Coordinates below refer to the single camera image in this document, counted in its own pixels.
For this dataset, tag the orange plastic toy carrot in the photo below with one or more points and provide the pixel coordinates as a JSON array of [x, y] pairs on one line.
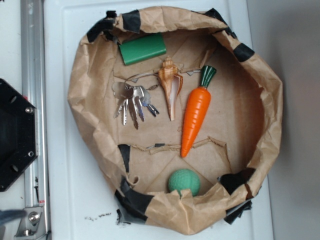
[[196, 109]]

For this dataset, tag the brown paper bag tray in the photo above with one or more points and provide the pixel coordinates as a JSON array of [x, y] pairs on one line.
[[237, 144]]

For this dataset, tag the bunch of silver keys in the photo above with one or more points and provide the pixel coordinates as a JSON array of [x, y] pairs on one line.
[[133, 99]]

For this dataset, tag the tan spiral seashell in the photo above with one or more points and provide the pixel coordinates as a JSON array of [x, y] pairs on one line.
[[171, 82]]

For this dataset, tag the green golf ball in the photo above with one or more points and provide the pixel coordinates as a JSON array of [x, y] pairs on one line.
[[184, 179]]

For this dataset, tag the green cylinder block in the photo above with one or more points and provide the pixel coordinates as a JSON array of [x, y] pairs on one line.
[[142, 49]]

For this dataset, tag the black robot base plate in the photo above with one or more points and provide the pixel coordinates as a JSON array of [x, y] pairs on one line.
[[18, 145]]

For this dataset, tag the aluminium extrusion rail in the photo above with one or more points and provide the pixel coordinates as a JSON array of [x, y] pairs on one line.
[[36, 176]]

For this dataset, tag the metal corner bracket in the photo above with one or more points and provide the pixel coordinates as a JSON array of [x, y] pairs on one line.
[[32, 226]]

